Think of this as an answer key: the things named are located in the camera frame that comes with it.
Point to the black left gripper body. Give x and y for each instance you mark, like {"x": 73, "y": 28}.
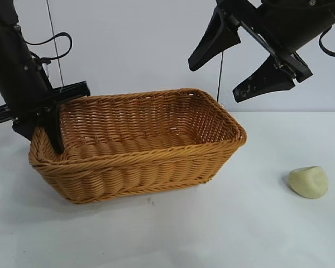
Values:
{"x": 14, "y": 83}

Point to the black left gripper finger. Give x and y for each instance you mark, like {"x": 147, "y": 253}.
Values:
{"x": 26, "y": 127}
{"x": 53, "y": 125}

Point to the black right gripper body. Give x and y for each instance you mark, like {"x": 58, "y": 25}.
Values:
{"x": 290, "y": 22}

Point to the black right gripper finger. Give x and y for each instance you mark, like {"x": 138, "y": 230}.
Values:
{"x": 262, "y": 83}
{"x": 215, "y": 39}

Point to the woven wicker basket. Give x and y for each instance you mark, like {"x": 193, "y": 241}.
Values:
{"x": 145, "y": 167}

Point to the pale yellow egg yolk pastry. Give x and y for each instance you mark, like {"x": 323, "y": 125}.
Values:
{"x": 310, "y": 182}

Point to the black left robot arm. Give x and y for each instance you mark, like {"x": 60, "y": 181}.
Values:
{"x": 1, "y": 11}

